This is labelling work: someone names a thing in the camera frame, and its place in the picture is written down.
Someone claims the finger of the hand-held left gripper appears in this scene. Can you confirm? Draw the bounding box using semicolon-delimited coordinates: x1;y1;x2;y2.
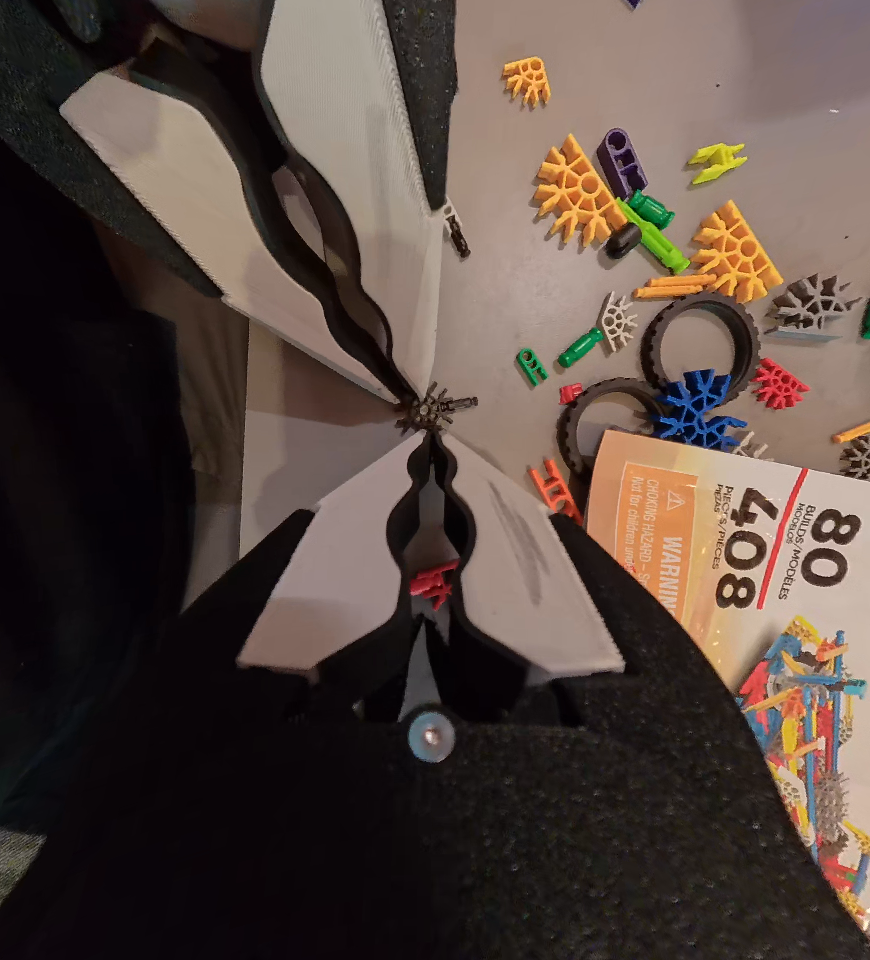
60;69;417;406
253;0;445;397

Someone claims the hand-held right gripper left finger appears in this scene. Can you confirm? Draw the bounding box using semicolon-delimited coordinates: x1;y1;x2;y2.
236;431;436;687

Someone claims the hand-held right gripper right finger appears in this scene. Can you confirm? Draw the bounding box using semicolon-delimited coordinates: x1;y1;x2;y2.
435;433;625;690

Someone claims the black snowflake connector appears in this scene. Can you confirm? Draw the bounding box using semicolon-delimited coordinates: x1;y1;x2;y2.
396;382;454;435

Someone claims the small yellow connector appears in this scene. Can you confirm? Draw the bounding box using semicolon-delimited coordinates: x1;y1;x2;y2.
502;56;552;110

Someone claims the orange ladder piece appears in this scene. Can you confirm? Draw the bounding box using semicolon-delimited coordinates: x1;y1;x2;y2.
528;459;584;526

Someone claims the yellow fan connector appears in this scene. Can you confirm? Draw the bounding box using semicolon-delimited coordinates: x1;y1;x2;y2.
690;200;784;303
534;135;627;247

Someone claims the black rubber tire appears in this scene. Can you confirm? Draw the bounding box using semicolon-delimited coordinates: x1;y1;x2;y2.
557;378;668;477
641;292;762;402

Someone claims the purple holed connector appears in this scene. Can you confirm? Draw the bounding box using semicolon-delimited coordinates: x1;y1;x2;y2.
597;129;649;198

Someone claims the printed toy packaging sheet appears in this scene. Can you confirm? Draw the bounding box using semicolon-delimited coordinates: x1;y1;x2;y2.
585;429;870;950

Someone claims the blue snowflake connector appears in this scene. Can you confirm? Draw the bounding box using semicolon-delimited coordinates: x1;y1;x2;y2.
648;369;748;451

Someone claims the lime green rod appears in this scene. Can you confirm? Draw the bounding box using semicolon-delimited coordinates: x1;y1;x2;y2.
616;198;691;275

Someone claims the lime yellow clip connector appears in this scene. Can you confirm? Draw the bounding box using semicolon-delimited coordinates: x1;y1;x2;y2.
688;142;748;185

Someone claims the red fan connector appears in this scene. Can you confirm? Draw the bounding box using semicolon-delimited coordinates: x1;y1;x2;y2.
751;358;811;411

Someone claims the dark grey fan connector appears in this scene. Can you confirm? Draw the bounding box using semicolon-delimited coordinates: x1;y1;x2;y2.
765;273;862;342

